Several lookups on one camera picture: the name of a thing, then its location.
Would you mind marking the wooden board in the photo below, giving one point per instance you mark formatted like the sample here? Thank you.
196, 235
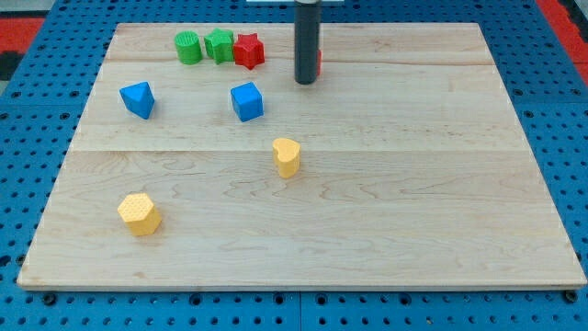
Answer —
415, 173

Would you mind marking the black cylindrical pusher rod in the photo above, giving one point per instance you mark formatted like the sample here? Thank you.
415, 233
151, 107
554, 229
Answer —
307, 21

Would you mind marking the green star block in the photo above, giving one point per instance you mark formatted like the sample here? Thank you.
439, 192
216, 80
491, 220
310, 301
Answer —
219, 45

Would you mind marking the blue cube block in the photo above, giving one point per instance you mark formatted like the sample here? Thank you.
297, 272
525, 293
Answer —
247, 102

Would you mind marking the red circle block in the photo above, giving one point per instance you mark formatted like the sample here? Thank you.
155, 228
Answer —
319, 63

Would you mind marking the red star block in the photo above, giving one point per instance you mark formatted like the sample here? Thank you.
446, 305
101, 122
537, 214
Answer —
248, 51

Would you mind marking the yellow hexagon block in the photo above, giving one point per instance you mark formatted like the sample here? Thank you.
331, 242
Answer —
139, 213

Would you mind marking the blue triangle block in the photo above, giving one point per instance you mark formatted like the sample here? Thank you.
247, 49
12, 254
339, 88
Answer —
138, 99

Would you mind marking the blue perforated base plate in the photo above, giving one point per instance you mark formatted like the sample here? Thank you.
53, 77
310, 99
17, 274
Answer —
44, 100

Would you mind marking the yellow heart block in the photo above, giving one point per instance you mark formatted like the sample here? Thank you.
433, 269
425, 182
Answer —
286, 156

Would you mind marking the green cylinder block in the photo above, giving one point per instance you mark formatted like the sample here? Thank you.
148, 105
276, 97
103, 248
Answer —
188, 47

